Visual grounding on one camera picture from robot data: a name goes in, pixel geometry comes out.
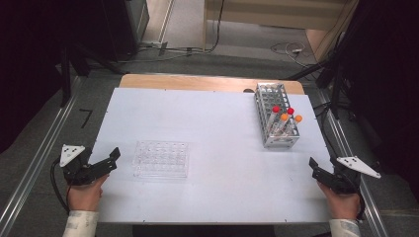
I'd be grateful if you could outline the red cap clear tube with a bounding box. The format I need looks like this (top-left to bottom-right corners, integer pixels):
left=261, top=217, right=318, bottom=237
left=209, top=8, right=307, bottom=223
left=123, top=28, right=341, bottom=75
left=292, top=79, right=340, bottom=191
left=280, top=107, right=295, bottom=135
left=266, top=105, right=282, bottom=134

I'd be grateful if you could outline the wooden table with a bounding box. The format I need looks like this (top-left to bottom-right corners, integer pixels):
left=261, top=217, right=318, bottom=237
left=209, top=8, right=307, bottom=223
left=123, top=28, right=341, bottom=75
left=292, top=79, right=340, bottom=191
left=118, top=73, right=306, bottom=96

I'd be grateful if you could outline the white floor cable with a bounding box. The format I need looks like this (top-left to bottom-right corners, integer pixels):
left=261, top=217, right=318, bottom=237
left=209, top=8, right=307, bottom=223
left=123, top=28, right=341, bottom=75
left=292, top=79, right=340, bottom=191
left=270, top=40, right=310, bottom=67

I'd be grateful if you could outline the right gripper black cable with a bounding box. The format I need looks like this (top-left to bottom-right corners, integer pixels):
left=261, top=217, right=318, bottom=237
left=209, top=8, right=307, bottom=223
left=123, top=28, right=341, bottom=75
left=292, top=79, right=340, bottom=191
left=357, top=193, right=368, bottom=221

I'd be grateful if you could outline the white table sheet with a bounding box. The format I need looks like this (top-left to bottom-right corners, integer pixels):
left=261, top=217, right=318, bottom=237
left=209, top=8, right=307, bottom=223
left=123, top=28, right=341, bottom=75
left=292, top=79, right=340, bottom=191
left=95, top=86, right=334, bottom=225

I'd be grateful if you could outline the aluminium floor rail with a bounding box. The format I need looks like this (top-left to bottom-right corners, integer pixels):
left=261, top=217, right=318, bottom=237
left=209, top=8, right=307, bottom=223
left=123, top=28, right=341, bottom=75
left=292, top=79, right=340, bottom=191
left=0, top=76, right=84, bottom=237
left=316, top=88, right=390, bottom=237

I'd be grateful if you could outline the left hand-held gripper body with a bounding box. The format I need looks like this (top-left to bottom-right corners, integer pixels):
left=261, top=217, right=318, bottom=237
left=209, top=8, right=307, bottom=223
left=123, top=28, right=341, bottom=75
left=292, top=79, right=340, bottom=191
left=59, top=143, right=101, bottom=187

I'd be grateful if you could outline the person's right hand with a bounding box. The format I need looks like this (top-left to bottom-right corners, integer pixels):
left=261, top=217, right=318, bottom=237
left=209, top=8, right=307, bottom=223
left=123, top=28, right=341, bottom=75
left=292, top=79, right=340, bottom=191
left=317, top=182, right=362, bottom=221

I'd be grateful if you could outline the light wooden furniture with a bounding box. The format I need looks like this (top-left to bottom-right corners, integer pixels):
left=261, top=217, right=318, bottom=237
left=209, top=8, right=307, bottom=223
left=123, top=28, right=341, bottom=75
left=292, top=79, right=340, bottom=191
left=202, top=0, right=361, bottom=62

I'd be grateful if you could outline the person's left hand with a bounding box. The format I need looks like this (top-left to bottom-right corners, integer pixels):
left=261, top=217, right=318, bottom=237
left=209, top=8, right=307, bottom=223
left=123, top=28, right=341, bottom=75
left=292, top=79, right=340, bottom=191
left=66, top=174, right=110, bottom=212

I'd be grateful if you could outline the metal tube rack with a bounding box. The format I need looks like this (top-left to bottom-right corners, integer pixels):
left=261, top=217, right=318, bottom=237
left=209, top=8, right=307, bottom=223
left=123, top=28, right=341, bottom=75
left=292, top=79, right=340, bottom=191
left=253, top=82, right=301, bottom=149

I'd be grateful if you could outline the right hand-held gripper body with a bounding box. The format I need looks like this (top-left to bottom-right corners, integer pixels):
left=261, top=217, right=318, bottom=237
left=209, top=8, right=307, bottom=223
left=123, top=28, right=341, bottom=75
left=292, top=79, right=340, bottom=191
left=327, top=156, right=382, bottom=196

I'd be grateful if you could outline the black hanging cable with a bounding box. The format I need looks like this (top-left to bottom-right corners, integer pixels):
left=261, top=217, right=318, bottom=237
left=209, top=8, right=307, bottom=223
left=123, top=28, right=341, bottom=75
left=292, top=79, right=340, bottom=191
left=209, top=0, right=227, bottom=53

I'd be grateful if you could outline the dark cabinet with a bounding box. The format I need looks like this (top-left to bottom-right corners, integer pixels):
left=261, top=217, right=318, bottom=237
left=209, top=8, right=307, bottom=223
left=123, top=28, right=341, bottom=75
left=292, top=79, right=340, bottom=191
left=98, top=0, right=150, bottom=62

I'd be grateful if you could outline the clear acrylic tube rack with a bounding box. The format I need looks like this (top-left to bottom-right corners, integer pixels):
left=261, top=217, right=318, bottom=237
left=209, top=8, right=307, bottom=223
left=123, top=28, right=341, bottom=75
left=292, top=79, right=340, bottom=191
left=131, top=140, right=191, bottom=181

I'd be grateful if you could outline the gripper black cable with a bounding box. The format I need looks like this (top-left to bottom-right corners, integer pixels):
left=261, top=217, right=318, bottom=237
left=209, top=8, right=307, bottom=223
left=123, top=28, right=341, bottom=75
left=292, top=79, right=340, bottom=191
left=49, top=157, right=72, bottom=214
left=357, top=193, right=368, bottom=221

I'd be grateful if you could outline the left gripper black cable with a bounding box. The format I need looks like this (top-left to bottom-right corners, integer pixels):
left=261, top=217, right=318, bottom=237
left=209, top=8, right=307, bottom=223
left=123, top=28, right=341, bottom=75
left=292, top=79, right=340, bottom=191
left=49, top=157, right=72, bottom=214

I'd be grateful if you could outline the black metal stand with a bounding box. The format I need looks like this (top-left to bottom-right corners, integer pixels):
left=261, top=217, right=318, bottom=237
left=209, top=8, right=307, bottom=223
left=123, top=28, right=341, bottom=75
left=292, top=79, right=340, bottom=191
left=286, top=0, right=365, bottom=120
left=58, top=41, right=126, bottom=109

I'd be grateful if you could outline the orange cap clear tube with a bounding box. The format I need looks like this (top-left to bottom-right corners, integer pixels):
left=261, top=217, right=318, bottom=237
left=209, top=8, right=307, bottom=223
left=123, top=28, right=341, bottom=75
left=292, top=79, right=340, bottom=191
left=272, top=113, right=290, bottom=137
left=286, top=114, right=303, bottom=136

